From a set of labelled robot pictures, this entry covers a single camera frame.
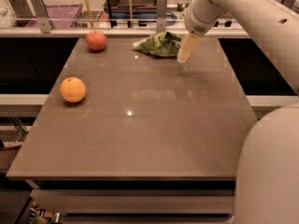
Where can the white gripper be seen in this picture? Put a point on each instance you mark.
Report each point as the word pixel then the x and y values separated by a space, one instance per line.
pixel 195 24

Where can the green jalapeno chip bag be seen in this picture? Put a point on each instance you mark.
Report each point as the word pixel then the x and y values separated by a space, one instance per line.
pixel 163 44

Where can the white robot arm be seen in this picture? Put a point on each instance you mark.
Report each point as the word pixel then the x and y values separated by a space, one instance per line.
pixel 267 181

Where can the red apple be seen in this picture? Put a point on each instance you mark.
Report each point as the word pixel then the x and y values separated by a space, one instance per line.
pixel 96 40

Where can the orange fruit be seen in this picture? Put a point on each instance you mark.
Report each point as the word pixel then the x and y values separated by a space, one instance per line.
pixel 73 89

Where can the purple plastic crate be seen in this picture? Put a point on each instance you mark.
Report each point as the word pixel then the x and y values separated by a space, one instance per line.
pixel 60 16

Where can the grey metal rail post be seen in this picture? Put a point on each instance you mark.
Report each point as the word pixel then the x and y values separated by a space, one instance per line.
pixel 161 11
pixel 39 11

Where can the grey metal rail post left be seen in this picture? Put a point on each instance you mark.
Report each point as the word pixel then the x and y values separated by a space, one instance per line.
pixel 39 11

